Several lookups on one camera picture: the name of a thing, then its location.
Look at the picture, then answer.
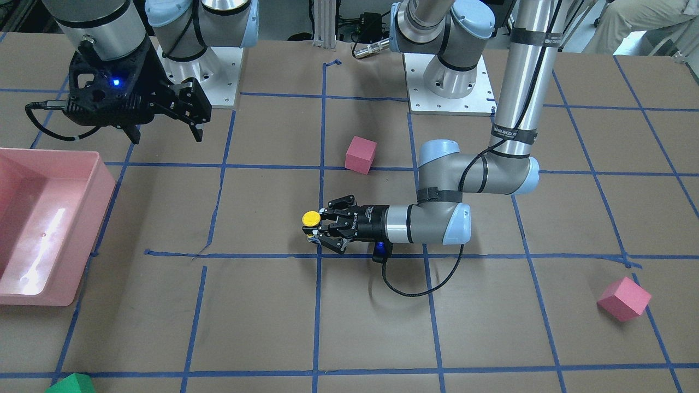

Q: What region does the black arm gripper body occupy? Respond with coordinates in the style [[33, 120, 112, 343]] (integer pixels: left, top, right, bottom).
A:
[[62, 41, 175, 127]]

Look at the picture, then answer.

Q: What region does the pink plastic bin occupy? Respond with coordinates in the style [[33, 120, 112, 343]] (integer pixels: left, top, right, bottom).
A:
[[1, 148, 115, 306]]

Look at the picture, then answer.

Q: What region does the pink cube tilted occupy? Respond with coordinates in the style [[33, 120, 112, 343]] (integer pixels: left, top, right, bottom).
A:
[[597, 277, 652, 323]]

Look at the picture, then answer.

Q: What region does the yellow push button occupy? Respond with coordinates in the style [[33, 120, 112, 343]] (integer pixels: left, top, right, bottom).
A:
[[302, 211, 322, 245]]

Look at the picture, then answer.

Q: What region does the green cube far corner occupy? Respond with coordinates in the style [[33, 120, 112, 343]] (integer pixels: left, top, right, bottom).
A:
[[45, 373, 97, 393]]

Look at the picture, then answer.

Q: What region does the aluminium frame post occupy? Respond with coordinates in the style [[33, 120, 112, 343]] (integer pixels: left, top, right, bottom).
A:
[[311, 0, 339, 51]]

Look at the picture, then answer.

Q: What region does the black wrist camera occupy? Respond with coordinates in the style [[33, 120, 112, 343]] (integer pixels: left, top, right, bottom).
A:
[[371, 241, 394, 264], [169, 77, 212, 124]]

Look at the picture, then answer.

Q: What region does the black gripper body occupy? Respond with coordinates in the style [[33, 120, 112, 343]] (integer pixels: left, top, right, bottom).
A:
[[344, 205, 389, 243]]

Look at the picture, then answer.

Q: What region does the pink cube near arm base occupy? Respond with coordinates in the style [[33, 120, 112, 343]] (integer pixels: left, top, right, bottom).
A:
[[344, 136, 377, 175]]

